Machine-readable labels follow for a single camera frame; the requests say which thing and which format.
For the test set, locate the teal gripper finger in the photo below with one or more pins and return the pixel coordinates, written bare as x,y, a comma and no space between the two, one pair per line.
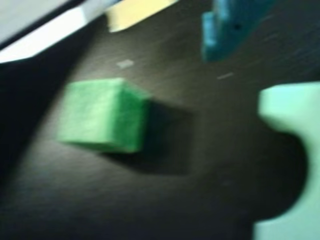
225,32

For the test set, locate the light green U shape block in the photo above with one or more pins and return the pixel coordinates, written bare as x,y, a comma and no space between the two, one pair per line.
287,105

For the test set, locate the white round shape sorter lid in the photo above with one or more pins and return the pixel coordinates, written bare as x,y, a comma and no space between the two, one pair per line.
50,32

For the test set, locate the yellow foam piece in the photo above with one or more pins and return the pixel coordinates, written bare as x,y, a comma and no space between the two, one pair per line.
135,12

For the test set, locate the green wooden cube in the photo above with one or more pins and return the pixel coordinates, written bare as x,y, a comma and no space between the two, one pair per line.
100,117

